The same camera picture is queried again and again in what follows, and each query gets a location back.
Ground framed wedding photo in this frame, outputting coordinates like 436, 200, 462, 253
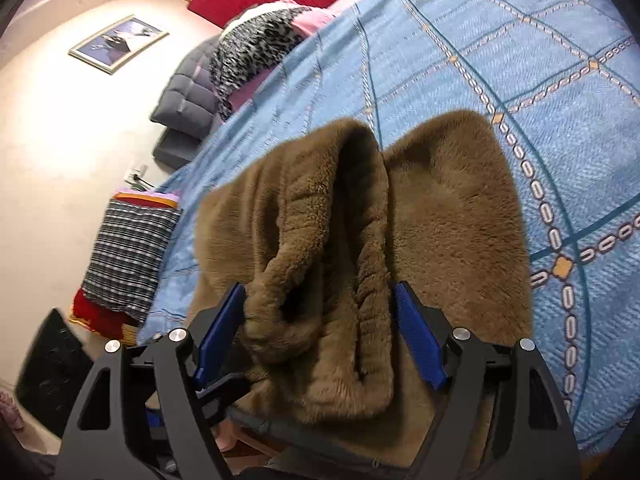
68, 15, 169, 74

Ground leopard print blanket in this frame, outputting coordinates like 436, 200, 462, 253
209, 1, 311, 120

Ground pink quilt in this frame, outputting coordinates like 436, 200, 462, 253
209, 0, 337, 119

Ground wall power socket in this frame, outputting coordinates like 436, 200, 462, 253
125, 165, 155, 192

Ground brown fleece pants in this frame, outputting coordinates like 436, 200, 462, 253
191, 110, 533, 467

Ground grey upholstered headboard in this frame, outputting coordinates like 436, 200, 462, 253
150, 35, 222, 170

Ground blue patterned bed cover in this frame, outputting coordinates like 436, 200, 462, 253
139, 0, 639, 453

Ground plaid pillow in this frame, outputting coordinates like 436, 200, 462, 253
81, 198, 181, 323

